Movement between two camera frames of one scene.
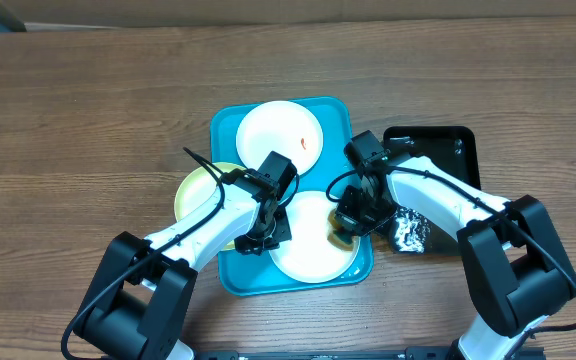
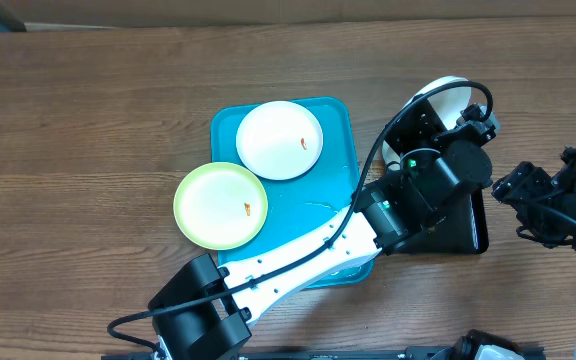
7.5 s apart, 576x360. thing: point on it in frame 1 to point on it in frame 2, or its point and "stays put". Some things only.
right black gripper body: [350, 220] to [513, 185]
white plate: [308, 256] to [450, 103]
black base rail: [407, 354] stays put
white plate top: [286, 128] stays put
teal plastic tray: [261, 273] stays put
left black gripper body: [266, 238] to [419, 138]
